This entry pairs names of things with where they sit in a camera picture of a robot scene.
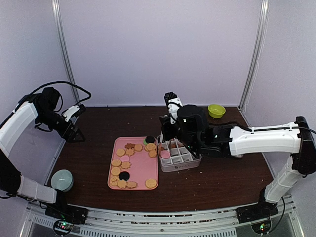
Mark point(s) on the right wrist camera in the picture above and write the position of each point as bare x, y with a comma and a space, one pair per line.
173, 103

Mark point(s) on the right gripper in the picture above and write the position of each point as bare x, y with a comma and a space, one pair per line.
167, 135

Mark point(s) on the black sandwich cookie top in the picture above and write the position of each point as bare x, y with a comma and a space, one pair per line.
150, 139

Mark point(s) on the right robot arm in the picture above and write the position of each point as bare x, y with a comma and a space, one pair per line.
234, 140

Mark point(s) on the green plastic bowl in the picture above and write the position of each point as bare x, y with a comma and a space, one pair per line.
216, 111

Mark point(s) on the pink round cookie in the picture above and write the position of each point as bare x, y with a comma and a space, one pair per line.
165, 154
125, 158

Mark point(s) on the white divided cookie tin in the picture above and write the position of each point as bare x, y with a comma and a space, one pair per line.
180, 157

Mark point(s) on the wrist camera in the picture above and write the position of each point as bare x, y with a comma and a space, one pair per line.
73, 111
173, 103

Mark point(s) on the frame post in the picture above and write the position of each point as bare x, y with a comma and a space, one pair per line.
62, 40
254, 63

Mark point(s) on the black sandwich cookie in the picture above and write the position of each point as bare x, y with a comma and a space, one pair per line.
124, 175
150, 139

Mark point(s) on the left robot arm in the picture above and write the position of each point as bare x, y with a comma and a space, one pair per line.
27, 140

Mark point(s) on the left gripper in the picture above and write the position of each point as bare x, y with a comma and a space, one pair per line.
68, 138

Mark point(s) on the black sandwich cookie lower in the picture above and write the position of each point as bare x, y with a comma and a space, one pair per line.
124, 175

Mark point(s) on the round tan cookie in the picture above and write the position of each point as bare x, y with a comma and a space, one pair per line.
151, 183
150, 147

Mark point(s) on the brown leaf shaped cookie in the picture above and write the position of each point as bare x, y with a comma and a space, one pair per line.
130, 146

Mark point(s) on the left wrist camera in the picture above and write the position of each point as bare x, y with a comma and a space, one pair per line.
73, 111

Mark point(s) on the pink plastic tray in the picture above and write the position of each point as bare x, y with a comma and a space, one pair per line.
143, 165

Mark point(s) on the flower shaped tan cookie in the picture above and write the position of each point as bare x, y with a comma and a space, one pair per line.
132, 184

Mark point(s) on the round tan cookie bottom right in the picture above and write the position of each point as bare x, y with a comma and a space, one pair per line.
151, 183

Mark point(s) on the right frame post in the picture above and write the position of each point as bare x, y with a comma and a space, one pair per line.
254, 63

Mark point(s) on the metal serving tongs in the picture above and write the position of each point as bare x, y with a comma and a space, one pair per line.
160, 143

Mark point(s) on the left frame post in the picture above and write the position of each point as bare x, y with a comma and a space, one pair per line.
62, 40

